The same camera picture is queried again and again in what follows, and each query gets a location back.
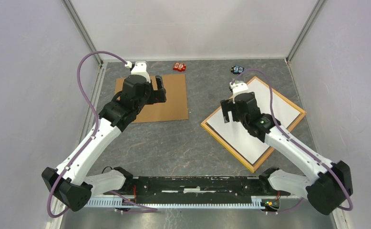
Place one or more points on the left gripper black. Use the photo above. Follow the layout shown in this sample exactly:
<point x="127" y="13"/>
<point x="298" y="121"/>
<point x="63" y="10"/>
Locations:
<point x="158" y="96"/>

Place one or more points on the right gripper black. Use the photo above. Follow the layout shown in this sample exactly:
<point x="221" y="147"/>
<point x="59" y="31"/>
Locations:
<point x="227" y="105"/>

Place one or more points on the building photo print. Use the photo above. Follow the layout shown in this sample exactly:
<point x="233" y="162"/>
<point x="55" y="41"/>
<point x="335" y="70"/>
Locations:
<point x="277" y="104"/>

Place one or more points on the wooden picture frame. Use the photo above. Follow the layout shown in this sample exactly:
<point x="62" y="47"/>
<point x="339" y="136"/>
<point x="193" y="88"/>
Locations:
<point x="226" y="145"/>

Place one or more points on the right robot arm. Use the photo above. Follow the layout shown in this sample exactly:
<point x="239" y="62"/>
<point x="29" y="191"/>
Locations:
<point x="299" y="158"/>

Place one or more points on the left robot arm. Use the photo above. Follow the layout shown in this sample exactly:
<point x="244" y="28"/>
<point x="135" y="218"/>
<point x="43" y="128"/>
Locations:
<point x="68" y="182"/>

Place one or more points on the brown cardboard backing board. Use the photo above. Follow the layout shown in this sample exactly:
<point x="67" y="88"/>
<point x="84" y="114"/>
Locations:
<point x="175" y="107"/>

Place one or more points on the red toy block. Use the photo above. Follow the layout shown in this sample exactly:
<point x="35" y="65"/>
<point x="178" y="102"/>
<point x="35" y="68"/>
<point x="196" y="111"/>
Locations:
<point x="179" y="66"/>

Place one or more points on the black blue toy block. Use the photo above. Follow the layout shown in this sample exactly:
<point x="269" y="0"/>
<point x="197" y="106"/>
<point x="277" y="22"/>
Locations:
<point x="237" y="69"/>

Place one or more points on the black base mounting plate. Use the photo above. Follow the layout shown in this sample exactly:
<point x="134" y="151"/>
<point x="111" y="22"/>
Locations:
<point x="197" y="190"/>

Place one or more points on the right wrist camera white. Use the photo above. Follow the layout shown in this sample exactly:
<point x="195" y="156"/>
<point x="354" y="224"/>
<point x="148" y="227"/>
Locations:
<point x="237" y="87"/>

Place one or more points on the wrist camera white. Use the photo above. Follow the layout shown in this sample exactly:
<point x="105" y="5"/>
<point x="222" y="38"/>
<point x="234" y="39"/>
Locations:
<point x="237" y="87"/>
<point x="138" y="68"/>

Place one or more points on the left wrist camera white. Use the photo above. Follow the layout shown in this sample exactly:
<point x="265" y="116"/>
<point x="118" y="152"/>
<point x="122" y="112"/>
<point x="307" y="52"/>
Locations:
<point x="138" y="68"/>

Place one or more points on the aluminium rail base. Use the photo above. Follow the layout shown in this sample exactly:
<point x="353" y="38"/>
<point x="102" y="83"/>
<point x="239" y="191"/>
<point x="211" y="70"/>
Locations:
<point x="324" y="194"/>

